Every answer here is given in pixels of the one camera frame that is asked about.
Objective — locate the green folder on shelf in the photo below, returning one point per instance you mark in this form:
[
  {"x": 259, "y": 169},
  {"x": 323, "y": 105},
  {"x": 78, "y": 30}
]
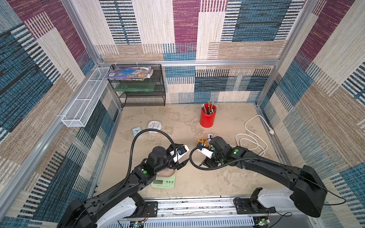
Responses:
[{"x": 135, "y": 87}]

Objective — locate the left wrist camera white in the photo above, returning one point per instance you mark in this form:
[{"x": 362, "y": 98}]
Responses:
[{"x": 178, "y": 150}]

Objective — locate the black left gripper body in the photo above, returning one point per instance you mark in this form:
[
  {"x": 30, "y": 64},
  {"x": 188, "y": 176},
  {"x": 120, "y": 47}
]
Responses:
[{"x": 170, "y": 163}]

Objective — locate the white wire wall basket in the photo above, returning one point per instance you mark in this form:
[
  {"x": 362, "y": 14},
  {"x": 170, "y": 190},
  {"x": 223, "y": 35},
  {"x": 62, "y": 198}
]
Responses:
[{"x": 85, "y": 103}]

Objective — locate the pink panda square bowl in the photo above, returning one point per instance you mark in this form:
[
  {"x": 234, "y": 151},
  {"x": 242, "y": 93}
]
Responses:
[{"x": 166, "y": 173}]

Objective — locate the small teal square clock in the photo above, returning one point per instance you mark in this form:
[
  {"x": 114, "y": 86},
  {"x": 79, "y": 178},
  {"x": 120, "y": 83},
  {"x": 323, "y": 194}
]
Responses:
[{"x": 136, "y": 131}]

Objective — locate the black wire mesh shelf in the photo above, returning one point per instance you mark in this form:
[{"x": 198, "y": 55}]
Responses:
[{"x": 155, "y": 98}]

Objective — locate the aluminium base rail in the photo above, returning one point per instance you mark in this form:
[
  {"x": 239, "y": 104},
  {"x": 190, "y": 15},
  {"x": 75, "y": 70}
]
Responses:
[{"x": 214, "y": 212}]

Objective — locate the colourful magazine on shelf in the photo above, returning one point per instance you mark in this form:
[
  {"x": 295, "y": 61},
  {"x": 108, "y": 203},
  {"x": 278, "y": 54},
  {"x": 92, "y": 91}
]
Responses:
[{"x": 130, "y": 73}]

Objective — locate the round white alarm clock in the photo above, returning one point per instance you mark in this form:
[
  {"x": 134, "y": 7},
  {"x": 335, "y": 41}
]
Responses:
[{"x": 154, "y": 124}]

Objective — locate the green electronic kitchen scale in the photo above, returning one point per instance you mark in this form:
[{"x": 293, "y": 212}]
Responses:
[{"x": 164, "y": 182}]

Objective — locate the red pencil cup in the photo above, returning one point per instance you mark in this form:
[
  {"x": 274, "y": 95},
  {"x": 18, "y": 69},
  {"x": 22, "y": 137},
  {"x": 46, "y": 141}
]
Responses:
[{"x": 206, "y": 120}]

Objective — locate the pencils in red cup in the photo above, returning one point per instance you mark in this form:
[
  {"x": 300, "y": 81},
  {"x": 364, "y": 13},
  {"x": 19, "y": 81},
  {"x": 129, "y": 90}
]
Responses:
[{"x": 209, "y": 109}]

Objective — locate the orange power strip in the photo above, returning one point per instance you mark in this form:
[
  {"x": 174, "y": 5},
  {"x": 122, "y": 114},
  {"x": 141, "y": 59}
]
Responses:
[{"x": 204, "y": 142}]

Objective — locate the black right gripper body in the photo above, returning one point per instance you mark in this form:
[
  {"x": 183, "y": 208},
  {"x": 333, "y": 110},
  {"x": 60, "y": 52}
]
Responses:
[{"x": 210, "y": 159}]

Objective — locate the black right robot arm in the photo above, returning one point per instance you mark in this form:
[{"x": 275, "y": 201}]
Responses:
[{"x": 309, "y": 192}]

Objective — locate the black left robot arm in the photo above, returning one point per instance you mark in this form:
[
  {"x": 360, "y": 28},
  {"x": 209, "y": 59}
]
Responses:
[{"x": 122, "y": 200}]

